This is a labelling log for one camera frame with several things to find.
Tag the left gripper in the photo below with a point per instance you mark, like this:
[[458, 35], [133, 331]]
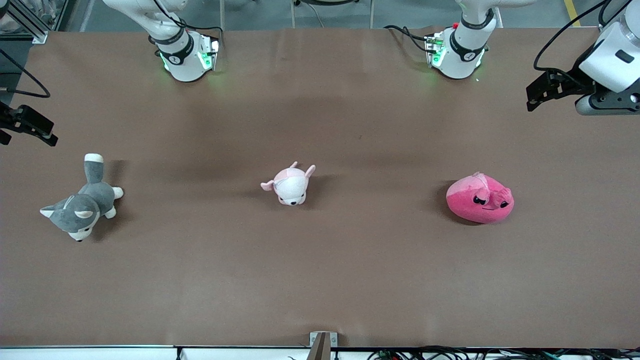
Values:
[[571, 82]]

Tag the pink round plush toy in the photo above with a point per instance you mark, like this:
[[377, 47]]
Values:
[[470, 205]]

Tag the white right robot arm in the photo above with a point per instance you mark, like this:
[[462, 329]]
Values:
[[182, 62]]

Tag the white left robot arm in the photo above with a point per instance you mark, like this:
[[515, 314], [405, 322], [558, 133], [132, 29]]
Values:
[[462, 50]]

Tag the grey white plush husky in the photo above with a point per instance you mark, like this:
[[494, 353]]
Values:
[[85, 205]]

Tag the light pink white plush dog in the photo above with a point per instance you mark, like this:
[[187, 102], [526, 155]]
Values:
[[290, 187]]

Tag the aluminium frame profile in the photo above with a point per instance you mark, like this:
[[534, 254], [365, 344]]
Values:
[[30, 25]]

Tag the metal table edge bracket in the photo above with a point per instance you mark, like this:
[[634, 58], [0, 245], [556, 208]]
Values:
[[322, 347]]

